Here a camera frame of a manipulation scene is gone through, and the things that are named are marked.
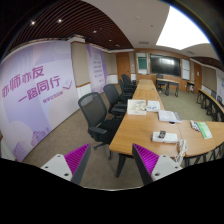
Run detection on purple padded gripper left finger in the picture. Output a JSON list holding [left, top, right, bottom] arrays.
[[42, 144, 91, 185]]

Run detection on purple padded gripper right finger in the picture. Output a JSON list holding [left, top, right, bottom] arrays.
[[132, 144, 182, 185]]

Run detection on white power strip box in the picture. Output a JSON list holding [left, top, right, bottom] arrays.
[[152, 131, 178, 143]]

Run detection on long wooden conference table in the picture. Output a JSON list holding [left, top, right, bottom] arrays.
[[108, 78, 224, 178]]

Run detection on white paper sheets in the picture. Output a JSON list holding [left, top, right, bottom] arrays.
[[146, 100, 160, 112]]

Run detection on white open box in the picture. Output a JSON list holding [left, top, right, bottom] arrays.
[[127, 99, 146, 115]]

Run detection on nearest black mesh office chair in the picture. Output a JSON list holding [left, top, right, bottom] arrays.
[[78, 92, 121, 149]]

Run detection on black mesh office chair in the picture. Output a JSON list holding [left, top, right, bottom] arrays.
[[103, 84, 127, 117], [78, 92, 121, 149]]

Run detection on green booklet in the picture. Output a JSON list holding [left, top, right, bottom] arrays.
[[197, 122, 212, 139]]

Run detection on wooden desk at front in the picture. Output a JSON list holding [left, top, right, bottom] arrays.
[[156, 78, 179, 97]]

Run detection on far black office chairs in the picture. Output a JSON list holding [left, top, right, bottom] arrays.
[[119, 74, 136, 95]]

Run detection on curved wooden side table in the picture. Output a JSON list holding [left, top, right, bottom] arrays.
[[196, 89, 224, 122]]

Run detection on wooden door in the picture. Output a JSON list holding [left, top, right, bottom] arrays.
[[116, 52, 130, 78]]

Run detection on white whiteboard panel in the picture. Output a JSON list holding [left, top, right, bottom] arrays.
[[182, 59, 190, 80]]

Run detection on bright ceiling light panel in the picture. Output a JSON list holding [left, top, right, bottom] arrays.
[[156, 7, 210, 50]]

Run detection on white coiled cable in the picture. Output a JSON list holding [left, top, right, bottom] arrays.
[[174, 138, 189, 166]]

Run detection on large purple wall banner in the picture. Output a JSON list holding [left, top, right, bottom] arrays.
[[0, 41, 78, 162]]

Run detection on narrow purple wall banner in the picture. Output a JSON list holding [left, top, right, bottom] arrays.
[[86, 45, 108, 93]]

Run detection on large black wall screen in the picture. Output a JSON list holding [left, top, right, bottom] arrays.
[[150, 54, 181, 77]]

